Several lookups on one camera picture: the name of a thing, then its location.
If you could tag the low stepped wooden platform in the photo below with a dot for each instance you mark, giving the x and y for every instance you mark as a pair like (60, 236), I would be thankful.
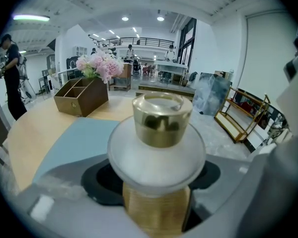
(166, 91)

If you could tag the light blue mat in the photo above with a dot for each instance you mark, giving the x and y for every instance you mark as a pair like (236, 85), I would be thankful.
(77, 142)

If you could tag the long ceiling tube light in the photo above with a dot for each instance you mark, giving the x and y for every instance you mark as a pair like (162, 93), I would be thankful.
(31, 17)

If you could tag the pink flower bouquet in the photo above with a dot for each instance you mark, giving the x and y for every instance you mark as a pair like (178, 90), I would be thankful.
(106, 66)

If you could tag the pale roller blind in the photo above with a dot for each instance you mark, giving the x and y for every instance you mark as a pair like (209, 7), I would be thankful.
(270, 56)

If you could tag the gold metal shelf rack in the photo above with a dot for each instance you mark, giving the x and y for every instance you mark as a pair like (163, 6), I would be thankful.
(243, 118)

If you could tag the white table with thin legs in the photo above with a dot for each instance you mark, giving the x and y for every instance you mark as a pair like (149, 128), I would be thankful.
(171, 66)

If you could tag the black mezzanine railing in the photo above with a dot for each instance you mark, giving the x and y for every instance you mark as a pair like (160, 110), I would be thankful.
(139, 41)

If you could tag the small light wooden sideboard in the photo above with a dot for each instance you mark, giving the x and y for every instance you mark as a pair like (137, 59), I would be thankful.
(123, 77)

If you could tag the white wall shelf cabinet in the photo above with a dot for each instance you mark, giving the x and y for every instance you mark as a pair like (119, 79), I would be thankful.
(79, 50)

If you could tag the grey marble panel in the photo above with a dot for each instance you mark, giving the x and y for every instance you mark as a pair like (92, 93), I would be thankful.
(211, 95)

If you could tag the brown wooden organizer box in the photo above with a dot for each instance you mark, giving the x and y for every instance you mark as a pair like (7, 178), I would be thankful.
(89, 100)

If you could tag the glass jar with gold lid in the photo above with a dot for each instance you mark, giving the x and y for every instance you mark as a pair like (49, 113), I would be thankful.
(159, 155)

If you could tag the round ceiling downlight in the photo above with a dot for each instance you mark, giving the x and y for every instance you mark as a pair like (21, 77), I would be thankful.
(160, 18)
(125, 18)

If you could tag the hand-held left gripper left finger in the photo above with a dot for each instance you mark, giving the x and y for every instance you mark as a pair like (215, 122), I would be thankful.
(64, 207)

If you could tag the oval wooden table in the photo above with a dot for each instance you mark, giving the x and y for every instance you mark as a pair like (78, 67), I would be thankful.
(37, 135)

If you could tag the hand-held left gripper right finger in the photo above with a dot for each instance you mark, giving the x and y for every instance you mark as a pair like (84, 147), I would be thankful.
(223, 182)

